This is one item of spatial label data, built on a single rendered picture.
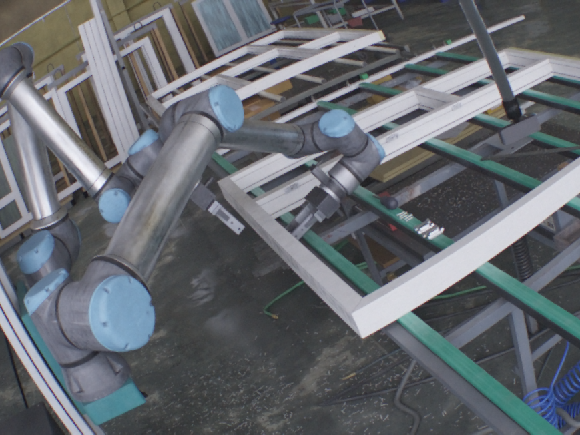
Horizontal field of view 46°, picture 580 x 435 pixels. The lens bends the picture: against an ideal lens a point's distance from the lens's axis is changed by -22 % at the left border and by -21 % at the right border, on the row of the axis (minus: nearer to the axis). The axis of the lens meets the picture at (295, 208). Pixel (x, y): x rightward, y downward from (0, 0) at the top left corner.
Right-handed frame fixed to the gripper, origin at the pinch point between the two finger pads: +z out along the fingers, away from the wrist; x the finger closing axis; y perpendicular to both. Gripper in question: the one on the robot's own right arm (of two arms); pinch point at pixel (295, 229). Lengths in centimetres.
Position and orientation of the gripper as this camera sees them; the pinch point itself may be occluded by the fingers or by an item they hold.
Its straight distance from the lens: 242.2
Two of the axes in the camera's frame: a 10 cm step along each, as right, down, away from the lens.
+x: -2.7, -2.1, 9.4
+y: 6.7, 6.6, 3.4
